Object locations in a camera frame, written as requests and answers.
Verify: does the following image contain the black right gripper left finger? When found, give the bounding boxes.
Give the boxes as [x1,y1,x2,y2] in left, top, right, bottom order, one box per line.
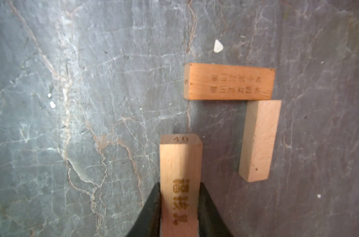
[127,182,161,237]

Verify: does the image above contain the engraved wooden block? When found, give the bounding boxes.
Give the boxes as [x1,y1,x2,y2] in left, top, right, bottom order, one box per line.
[159,134,203,237]

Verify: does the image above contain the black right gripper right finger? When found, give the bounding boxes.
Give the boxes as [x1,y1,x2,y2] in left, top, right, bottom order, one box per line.
[198,183,233,237]

